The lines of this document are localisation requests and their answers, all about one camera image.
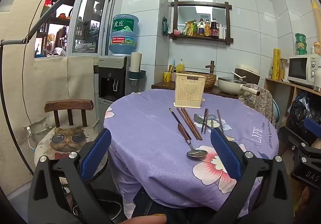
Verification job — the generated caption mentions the white microwave oven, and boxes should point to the white microwave oven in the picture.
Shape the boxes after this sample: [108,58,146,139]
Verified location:
[287,54,321,86]

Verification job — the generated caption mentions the brown and white rice cooker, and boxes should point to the brown and white rice cooker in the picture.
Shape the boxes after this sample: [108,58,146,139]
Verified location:
[234,64,261,85]

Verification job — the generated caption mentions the wicker basket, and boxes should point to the wicker basket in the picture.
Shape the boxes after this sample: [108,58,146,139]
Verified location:
[179,71,217,88]

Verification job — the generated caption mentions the cream frying pan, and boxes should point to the cream frying pan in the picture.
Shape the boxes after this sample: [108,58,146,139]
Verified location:
[217,77,261,96]

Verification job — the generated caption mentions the person's dark jeans legs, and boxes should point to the person's dark jeans legs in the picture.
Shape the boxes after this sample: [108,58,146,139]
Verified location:
[131,186,219,224]

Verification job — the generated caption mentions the light blue basin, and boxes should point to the light blue basin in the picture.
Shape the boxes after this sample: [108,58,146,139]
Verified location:
[272,99,280,127]

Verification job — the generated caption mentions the dark wooden counter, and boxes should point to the dark wooden counter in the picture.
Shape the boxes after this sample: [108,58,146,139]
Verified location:
[151,81,240,99]

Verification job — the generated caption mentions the dark bamboo style faucet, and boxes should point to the dark bamboo style faucet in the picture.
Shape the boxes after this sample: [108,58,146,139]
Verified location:
[205,60,216,74]

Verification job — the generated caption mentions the yellow roll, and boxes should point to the yellow roll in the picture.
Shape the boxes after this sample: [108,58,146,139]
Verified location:
[273,49,281,81]

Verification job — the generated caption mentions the black round base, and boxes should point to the black round base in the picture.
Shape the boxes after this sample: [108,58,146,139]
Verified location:
[73,187,125,223]

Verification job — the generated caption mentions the blue water jug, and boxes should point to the blue water jug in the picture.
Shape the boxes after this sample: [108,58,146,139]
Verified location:
[109,14,139,55]

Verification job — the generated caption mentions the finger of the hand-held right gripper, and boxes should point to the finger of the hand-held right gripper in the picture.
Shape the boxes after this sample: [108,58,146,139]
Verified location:
[277,126,310,157]
[303,117,321,140]

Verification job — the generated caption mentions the wooden framed mirror shelf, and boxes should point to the wooden framed mirror shelf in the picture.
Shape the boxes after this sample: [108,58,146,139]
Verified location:
[169,0,234,45]

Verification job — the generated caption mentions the wooden-handled metal spoon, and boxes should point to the wooden-handled metal spoon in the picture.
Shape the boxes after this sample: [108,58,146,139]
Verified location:
[178,123,208,158]

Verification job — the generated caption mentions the person's left hand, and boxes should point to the person's left hand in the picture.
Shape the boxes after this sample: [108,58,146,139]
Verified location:
[125,214,168,224]

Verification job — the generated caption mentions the floral cloth covered chair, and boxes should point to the floral cloth covered chair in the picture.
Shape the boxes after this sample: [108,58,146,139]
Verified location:
[238,84,276,127]

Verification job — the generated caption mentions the dark wooden chair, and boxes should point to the dark wooden chair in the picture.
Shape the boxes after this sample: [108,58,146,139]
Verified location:
[45,99,94,129]

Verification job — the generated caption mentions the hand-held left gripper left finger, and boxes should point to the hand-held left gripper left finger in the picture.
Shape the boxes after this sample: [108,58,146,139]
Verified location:
[27,128,113,224]

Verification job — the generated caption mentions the purple floral tablecloth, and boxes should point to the purple floral tablecloth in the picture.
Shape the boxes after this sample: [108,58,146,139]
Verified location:
[103,89,279,208]

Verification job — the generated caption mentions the tall stack of paper cups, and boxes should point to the tall stack of paper cups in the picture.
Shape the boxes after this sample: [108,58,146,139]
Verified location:
[310,0,321,44]

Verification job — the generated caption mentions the wall socket with charger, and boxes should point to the wall socket with charger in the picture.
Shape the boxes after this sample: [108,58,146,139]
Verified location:
[24,117,51,136]

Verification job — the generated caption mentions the dark soy sauce bottle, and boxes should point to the dark soy sauce bottle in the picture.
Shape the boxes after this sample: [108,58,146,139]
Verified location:
[211,18,219,38]

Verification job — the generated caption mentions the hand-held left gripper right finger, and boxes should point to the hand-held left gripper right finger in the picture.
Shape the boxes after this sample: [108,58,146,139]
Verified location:
[210,129,294,224]

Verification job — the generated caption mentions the light wooden shelf unit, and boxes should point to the light wooden shelf unit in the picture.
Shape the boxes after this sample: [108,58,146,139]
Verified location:
[264,78,321,139]

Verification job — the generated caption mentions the cream perforated utensil holder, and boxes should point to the cream perforated utensil holder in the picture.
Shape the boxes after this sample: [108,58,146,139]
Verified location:
[174,73,206,109]

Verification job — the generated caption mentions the black trash bag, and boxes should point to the black trash bag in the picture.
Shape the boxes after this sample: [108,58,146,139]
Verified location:
[286,92,321,145]

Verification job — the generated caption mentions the white electric kettle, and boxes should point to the white electric kettle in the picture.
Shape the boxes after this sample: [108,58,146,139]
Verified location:
[313,66,321,92]

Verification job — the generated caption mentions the cat print seat cushion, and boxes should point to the cat print seat cushion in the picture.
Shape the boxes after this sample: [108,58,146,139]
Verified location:
[34,125,109,182]

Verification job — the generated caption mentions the black chopstick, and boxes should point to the black chopstick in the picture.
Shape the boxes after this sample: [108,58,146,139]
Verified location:
[201,108,207,132]

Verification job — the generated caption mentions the aluminium sliding window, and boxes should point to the aluminium sliding window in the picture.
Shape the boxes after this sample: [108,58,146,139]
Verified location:
[34,0,117,59]

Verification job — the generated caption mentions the cup dispenser with teal holder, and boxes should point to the cup dispenser with teal holder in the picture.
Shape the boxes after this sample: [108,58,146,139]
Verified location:
[128,52,146,84]

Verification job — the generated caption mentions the grey water dispenser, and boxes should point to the grey water dispenser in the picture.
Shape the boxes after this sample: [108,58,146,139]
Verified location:
[93,56,132,114]

